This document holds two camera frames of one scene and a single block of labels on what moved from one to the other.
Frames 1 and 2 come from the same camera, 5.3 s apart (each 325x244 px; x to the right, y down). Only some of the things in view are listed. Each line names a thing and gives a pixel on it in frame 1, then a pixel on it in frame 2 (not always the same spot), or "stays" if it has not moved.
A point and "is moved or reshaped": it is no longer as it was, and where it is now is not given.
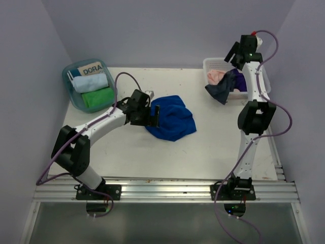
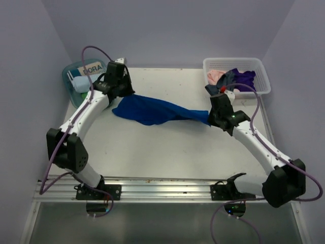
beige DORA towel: [92, 68] stays
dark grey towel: [221, 91] stays
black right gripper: [234, 49] -> [210, 120]
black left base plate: [114, 190] stays
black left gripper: [153, 120] -> [130, 91]
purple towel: [240, 82] stays
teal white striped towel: [73, 72] stays
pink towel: [214, 77] stays
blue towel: [175, 120] is moved or reshaped
